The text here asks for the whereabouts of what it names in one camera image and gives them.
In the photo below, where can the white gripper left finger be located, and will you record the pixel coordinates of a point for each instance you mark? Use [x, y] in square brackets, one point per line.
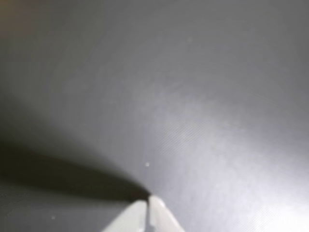
[130, 220]

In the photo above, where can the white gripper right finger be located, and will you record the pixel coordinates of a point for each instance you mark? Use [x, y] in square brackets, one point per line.
[161, 217]

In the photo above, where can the black mat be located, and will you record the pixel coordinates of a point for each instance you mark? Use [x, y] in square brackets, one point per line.
[169, 96]

